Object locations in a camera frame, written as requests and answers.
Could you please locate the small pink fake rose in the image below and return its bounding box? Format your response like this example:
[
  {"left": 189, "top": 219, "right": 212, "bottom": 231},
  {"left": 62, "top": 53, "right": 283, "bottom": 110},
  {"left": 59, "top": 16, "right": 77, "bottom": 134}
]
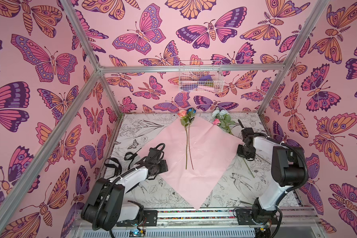
[{"left": 212, "top": 118, "right": 256, "bottom": 179}]

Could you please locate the purple pink wrapping paper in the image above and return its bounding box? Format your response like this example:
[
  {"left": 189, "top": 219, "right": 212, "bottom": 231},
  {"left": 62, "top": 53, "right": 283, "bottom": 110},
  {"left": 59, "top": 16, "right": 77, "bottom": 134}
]
[{"left": 138, "top": 117, "right": 242, "bottom": 209}]

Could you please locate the orange pink fake rose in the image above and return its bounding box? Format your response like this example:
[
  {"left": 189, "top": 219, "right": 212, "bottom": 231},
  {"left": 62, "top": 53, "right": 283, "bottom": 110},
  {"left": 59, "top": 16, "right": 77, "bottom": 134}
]
[{"left": 178, "top": 110, "right": 189, "bottom": 169}]

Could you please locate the white fake flower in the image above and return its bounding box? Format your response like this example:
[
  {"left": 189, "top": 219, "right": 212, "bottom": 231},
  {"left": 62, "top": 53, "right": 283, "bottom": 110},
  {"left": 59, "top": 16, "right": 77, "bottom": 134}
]
[{"left": 212, "top": 109, "right": 233, "bottom": 126}]

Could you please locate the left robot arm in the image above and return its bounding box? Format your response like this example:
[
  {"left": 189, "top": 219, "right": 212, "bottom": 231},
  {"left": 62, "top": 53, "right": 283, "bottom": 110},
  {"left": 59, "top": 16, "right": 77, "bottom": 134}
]
[{"left": 80, "top": 143, "right": 168, "bottom": 231}]

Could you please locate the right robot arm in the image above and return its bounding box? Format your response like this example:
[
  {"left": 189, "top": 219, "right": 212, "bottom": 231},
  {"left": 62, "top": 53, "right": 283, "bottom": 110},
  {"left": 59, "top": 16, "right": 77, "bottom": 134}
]
[{"left": 237, "top": 121, "right": 308, "bottom": 225}]

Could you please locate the black printed ribbon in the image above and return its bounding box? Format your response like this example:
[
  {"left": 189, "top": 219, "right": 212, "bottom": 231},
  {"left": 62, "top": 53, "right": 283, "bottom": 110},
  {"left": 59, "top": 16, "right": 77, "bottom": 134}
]
[{"left": 104, "top": 150, "right": 141, "bottom": 179}]

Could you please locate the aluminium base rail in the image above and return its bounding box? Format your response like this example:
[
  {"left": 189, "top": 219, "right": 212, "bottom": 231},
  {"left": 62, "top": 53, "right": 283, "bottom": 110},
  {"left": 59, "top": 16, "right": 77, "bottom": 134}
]
[{"left": 71, "top": 206, "right": 328, "bottom": 238}]

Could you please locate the aluminium frame structure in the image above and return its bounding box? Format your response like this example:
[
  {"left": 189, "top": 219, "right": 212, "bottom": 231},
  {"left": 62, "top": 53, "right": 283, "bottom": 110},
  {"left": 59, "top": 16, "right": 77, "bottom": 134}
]
[{"left": 0, "top": 1, "right": 329, "bottom": 235}]

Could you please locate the white wire basket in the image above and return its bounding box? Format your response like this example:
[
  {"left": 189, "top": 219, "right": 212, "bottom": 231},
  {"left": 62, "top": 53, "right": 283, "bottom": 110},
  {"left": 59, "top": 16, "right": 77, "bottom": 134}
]
[{"left": 178, "top": 60, "right": 225, "bottom": 94}]

